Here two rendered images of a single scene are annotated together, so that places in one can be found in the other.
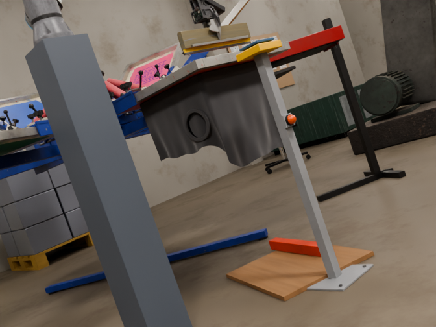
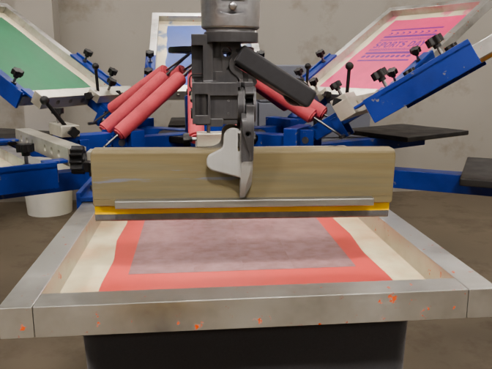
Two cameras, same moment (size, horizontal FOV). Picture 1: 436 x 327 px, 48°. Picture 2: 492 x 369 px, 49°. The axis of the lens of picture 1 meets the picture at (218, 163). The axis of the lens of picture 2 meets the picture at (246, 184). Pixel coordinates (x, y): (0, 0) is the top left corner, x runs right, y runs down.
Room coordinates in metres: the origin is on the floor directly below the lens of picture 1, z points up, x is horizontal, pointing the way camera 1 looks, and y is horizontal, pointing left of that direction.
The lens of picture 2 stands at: (1.61, -0.59, 1.25)
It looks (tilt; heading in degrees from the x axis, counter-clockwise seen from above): 12 degrees down; 35
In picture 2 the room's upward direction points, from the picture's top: straight up
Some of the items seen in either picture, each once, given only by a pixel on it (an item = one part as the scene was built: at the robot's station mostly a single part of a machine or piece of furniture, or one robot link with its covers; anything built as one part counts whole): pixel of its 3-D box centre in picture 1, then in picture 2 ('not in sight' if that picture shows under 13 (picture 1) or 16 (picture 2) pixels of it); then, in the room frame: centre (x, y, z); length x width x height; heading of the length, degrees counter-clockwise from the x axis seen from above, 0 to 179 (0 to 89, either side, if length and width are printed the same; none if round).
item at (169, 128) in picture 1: (185, 126); not in sight; (2.25, 0.09, 0.77); 0.46 x 0.09 x 0.36; 40
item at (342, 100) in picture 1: (329, 115); not in sight; (8.47, -2.09, 0.34); 1.73 x 1.58 x 0.68; 131
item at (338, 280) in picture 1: (296, 163); not in sight; (1.90, -0.29, 0.48); 0.22 x 0.22 x 0.96; 40
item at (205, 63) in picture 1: (193, 81); (233, 220); (2.41, -0.02, 0.97); 0.79 x 0.58 x 0.04; 40
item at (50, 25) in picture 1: (50, 32); not in sight; (1.85, 0.42, 1.25); 0.15 x 0.15 x 0.10
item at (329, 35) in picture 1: (290, 52); not in sight; (3.46, -0.74, 1.06); 0.61 x 0.46 x 0.12; 100
